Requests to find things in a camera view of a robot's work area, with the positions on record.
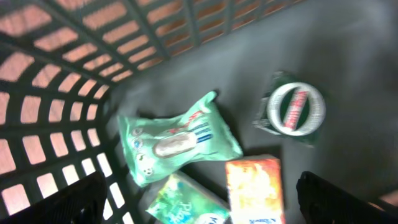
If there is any dark grey plastic basket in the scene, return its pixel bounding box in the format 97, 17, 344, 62
1, 0, 397, 223

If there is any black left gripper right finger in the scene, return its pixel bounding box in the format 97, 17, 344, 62
296, 171, 397, 224

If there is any mint green snack pouch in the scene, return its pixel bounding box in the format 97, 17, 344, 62
118, 91, 243, 187

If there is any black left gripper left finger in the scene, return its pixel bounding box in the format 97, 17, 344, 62
1, 171, 108, 224

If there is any orange tissue pack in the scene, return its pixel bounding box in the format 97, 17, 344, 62
225, 155, 285, 224

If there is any green tissue pack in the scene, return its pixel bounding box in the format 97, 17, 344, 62
146, 172, 230, 224

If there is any round green white item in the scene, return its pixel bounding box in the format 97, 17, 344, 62
253, 70, 326, 146

